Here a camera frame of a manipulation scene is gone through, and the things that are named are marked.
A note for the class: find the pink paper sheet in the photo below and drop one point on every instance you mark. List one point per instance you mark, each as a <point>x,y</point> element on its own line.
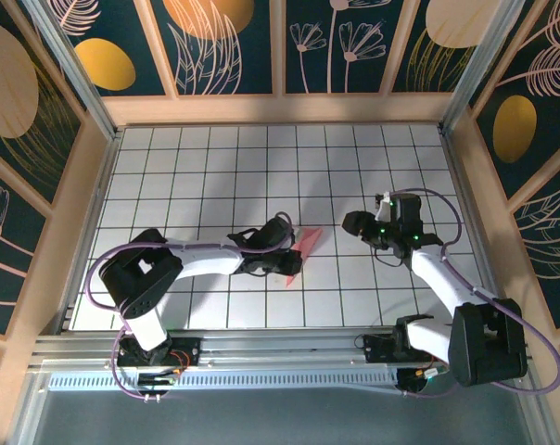
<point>310,241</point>

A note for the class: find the aluminium corner post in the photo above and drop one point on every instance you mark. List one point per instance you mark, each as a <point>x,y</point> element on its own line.
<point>76,69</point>
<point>475,69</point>

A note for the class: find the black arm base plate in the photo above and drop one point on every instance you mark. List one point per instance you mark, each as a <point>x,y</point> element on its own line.
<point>189,347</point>
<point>377,350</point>

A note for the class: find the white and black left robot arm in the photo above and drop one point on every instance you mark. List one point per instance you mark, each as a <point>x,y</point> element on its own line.
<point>206,262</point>

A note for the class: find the aluminium frame rail with grooves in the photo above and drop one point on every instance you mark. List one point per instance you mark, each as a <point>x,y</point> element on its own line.
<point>284,347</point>

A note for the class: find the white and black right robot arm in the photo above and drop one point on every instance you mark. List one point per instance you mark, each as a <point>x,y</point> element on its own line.
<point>442,278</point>

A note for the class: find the aluminium table side rail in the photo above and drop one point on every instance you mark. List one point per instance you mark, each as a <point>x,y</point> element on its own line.
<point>464,194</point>
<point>87,222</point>

